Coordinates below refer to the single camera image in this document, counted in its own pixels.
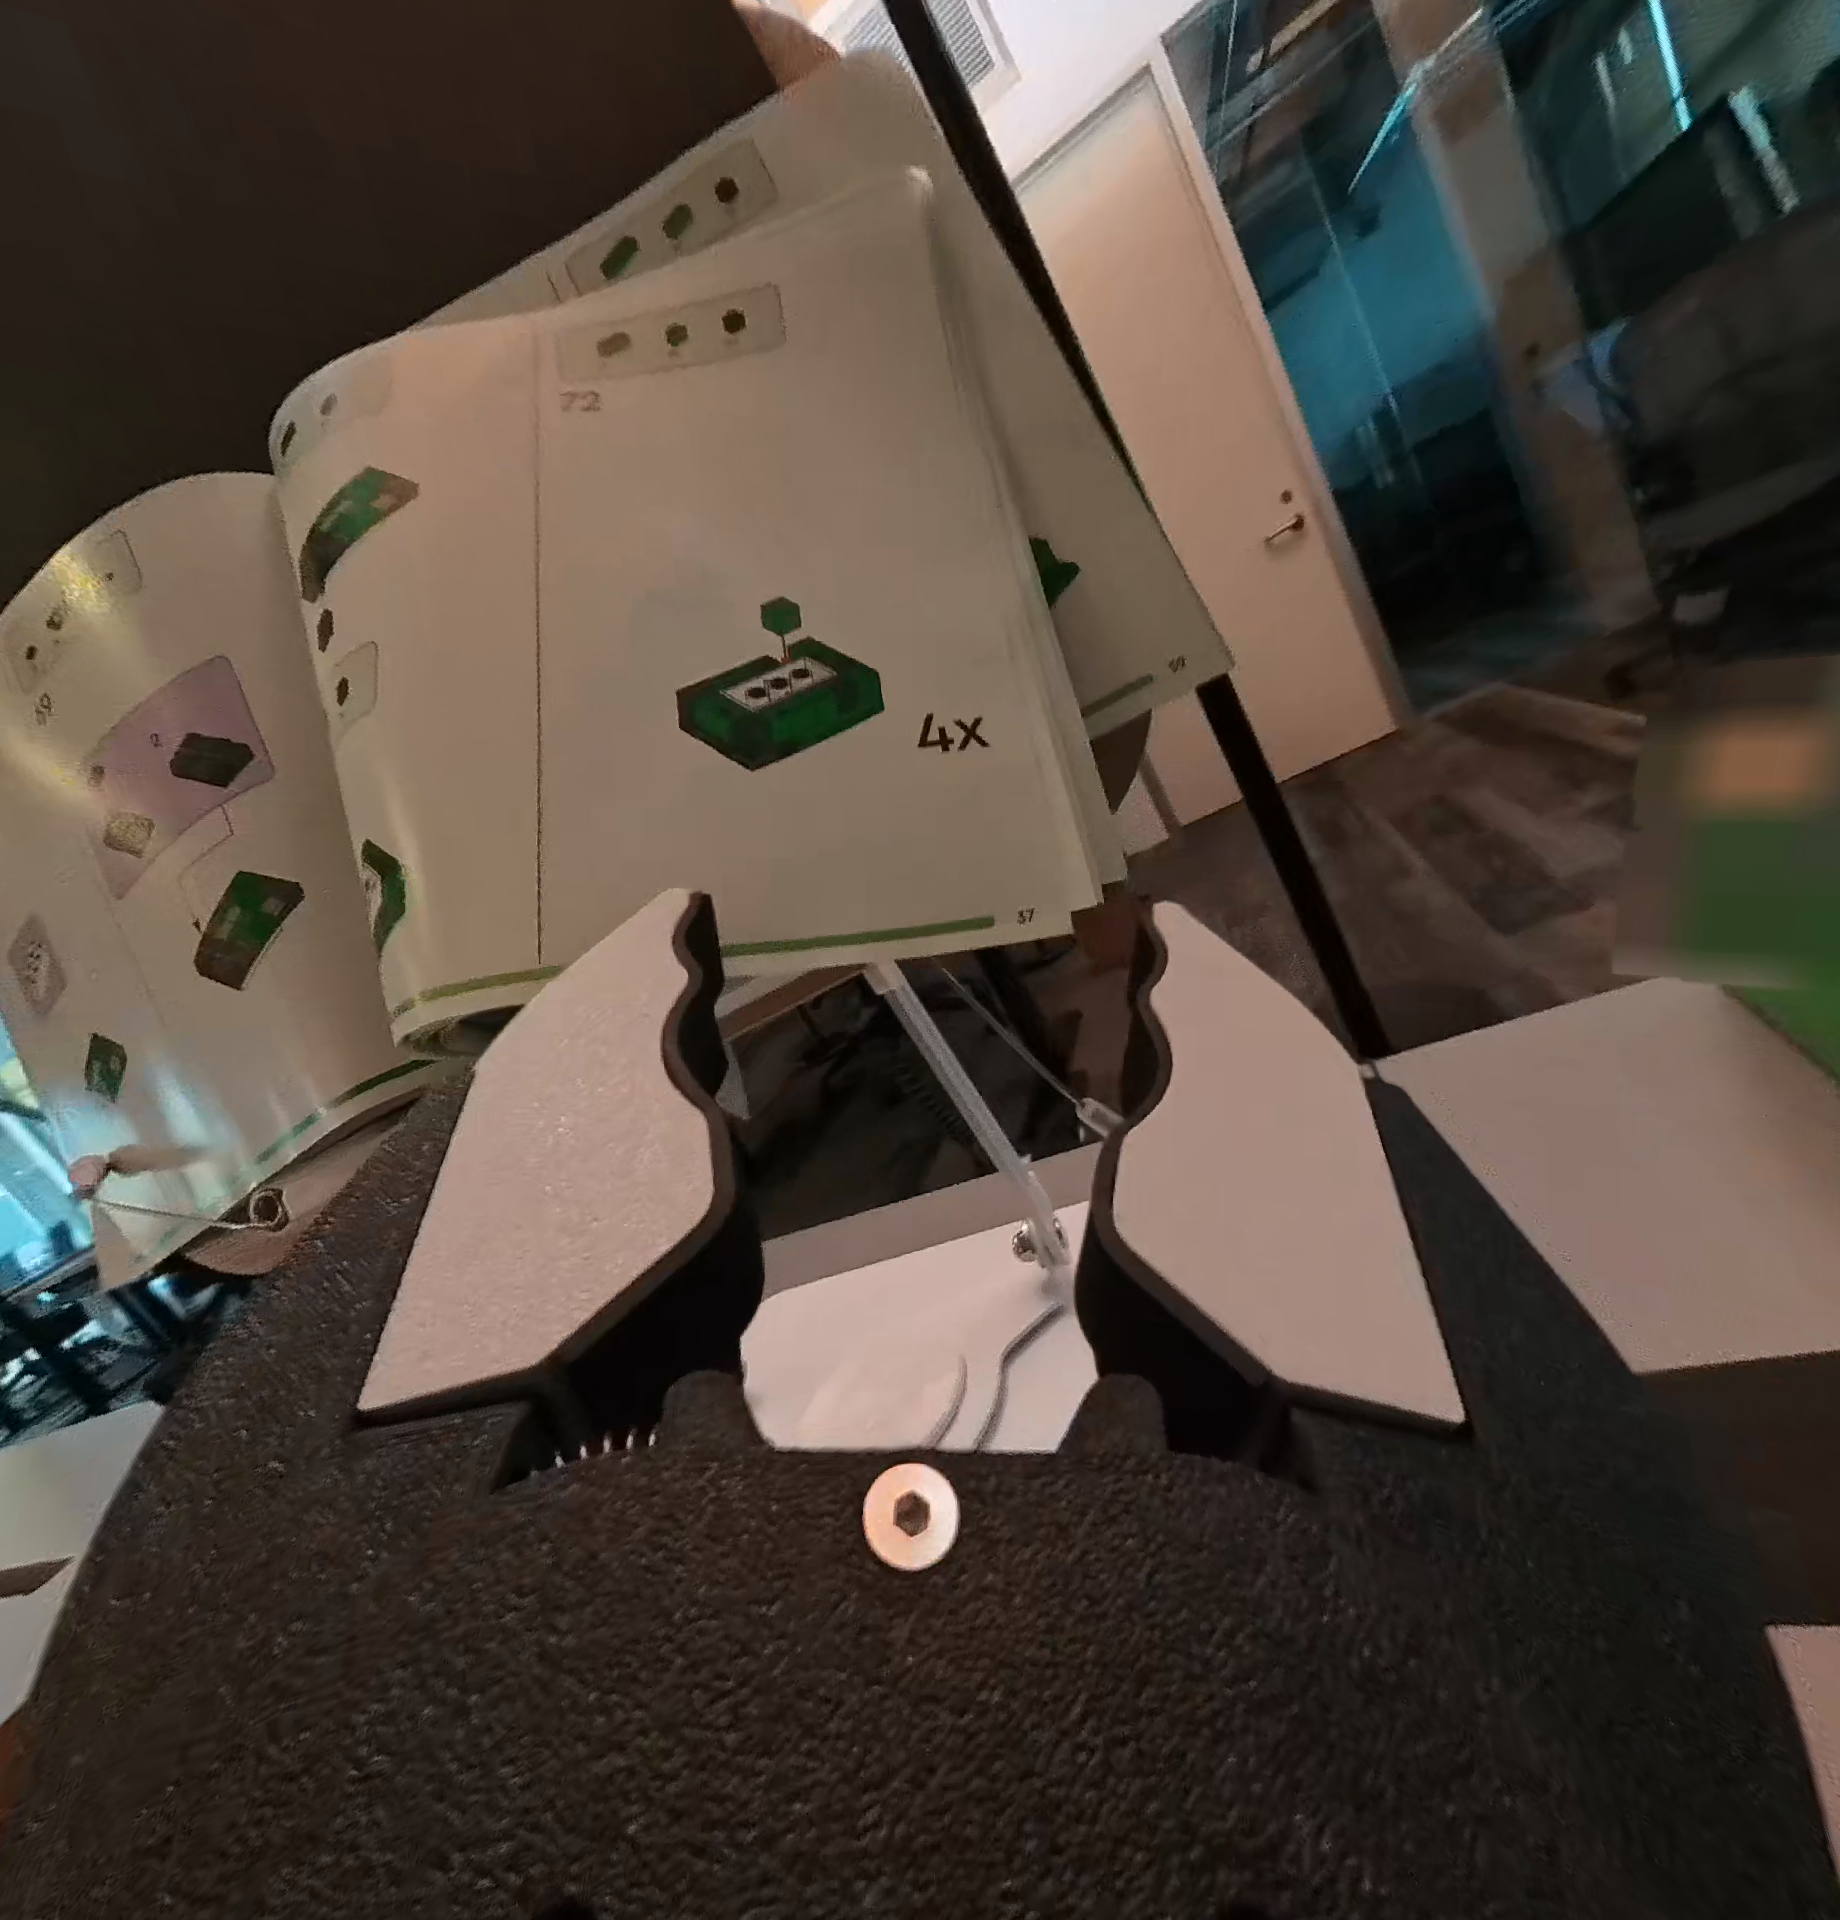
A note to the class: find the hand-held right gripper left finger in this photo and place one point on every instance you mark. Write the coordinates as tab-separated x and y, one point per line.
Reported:
560	1201

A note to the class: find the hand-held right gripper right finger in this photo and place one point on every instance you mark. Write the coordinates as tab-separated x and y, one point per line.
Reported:
1280	1201

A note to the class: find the lego instruction booklet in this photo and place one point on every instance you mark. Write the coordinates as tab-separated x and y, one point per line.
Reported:
785	525

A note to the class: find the white book stand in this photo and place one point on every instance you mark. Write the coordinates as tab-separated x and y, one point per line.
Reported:
890	1350

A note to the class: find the white door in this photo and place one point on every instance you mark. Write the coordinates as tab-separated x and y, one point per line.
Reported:
1235	375

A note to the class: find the dark brown panel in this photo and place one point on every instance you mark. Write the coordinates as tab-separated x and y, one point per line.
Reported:
260	225

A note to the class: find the glass partition wall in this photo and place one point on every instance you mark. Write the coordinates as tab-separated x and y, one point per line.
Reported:
1459	301

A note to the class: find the black frame pole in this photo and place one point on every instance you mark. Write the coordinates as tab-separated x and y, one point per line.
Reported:
1009	225

